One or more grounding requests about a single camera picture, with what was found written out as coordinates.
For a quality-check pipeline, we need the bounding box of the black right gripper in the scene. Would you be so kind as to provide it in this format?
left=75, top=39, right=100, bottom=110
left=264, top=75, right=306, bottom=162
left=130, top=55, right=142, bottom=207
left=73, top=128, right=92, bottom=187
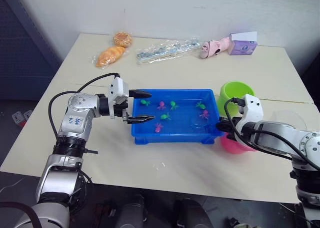
left=215, top=116, right=241, bottom=142

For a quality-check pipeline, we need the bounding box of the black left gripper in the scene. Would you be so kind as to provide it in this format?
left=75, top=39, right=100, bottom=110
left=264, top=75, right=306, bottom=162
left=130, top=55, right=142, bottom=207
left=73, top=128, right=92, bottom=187
left=109, top=89, right=157, bottom=125

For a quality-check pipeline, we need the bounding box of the green plastic bucket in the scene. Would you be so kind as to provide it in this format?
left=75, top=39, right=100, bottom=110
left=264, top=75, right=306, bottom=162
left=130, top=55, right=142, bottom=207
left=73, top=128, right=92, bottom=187
left=216, top=81, right=257, bottom=117

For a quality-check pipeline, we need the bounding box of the pink plastic bucket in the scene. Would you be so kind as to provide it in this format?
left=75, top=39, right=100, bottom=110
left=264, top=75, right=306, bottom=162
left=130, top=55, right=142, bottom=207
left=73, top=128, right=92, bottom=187
left=219, top=131, right=259, bottom=155

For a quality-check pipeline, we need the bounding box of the blue plastic tub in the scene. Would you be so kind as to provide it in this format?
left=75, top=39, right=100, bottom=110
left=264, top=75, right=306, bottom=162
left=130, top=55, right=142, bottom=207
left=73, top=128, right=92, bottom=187
left=131, top=88, right=225, bottom=146

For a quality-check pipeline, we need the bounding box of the clear plastic cup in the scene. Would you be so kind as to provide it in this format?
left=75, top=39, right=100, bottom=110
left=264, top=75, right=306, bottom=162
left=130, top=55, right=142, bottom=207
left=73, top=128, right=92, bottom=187
left=271, top=109, right=309, bottom=134

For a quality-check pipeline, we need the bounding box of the long bread in bag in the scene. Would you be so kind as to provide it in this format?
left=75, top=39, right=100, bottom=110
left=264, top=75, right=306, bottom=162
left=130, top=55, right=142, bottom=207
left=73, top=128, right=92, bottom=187
left=90, top=46, right=127, bottom=69

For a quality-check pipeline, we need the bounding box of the clear bag with metal tools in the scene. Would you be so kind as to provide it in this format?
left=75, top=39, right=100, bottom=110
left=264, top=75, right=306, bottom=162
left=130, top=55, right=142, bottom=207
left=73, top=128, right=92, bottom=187
left=135, top=37, right=204, bottom=65

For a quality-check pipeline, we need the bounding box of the round bread in bag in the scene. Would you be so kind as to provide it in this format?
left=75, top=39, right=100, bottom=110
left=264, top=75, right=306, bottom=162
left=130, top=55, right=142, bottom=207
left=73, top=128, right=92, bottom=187
left=112, top=31, right=133, bottom=48

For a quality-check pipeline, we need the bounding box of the purple tissue box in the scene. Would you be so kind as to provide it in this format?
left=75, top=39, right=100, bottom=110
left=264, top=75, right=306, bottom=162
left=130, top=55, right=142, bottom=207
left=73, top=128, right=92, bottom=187
left=228, top=31, right=259, bottom=56

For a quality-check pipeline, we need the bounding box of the white power strip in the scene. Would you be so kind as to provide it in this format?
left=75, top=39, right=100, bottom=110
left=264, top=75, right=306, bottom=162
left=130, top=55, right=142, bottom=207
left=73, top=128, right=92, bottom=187
left=11, top=109, right=34, bottom=127

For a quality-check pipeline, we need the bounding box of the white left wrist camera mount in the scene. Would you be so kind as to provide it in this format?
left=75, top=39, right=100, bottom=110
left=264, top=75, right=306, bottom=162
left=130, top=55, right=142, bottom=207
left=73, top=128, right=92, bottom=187
left=107, top=77, right=130, bottom=106

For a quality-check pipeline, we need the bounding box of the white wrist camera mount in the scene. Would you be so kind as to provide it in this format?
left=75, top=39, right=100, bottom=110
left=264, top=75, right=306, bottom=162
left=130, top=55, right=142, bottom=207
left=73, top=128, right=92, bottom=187
left=107, top=77, right=130, bottom=106
left=234, top=93, right=265, bottom=137

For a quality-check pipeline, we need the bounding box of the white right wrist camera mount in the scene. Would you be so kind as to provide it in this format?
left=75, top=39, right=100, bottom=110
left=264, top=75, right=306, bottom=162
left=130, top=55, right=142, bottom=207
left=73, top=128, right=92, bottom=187
left=234, top=93, right=265, bottom=137

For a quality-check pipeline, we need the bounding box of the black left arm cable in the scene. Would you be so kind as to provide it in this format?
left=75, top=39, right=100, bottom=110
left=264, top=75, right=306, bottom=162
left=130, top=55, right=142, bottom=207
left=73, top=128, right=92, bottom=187
left=48, top=72, right=122, bottom=142

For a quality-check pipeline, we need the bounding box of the thick black cable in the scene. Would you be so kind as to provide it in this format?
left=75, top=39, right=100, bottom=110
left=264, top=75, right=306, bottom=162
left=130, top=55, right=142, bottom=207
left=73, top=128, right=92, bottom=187
left=0, top=201, right=41, bottom=228

